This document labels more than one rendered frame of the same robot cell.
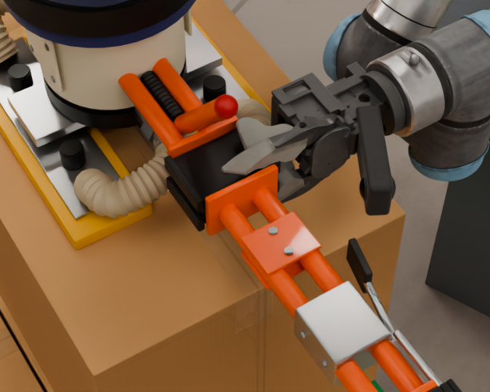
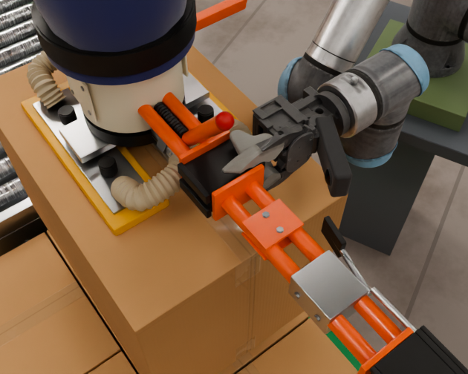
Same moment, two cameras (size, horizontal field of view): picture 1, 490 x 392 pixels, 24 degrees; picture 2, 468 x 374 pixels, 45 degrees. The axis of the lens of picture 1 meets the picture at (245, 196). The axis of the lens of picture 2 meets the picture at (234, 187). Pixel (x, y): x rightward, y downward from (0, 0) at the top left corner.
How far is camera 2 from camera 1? 0.39 m
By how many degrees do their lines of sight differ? 3
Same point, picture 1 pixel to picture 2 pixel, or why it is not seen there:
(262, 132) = (249, 140)
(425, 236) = not seen: hidden behind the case
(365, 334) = (349, 292)
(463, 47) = (387, 70)
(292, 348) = (272, 290)
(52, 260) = (98, 245)
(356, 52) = (301, 82)
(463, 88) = (390, 99)
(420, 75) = (359, 91)
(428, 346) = not seen: hidden behind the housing
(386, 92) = (336, 105)
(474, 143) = (391, 139)
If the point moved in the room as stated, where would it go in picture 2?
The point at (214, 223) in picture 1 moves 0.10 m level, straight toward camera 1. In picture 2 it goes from (218, 211) to (228, 279)
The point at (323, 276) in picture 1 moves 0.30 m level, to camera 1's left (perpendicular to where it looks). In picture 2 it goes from (308, 247) to (62, 266)
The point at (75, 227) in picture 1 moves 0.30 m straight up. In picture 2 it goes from (113, 220) to (67, 70)
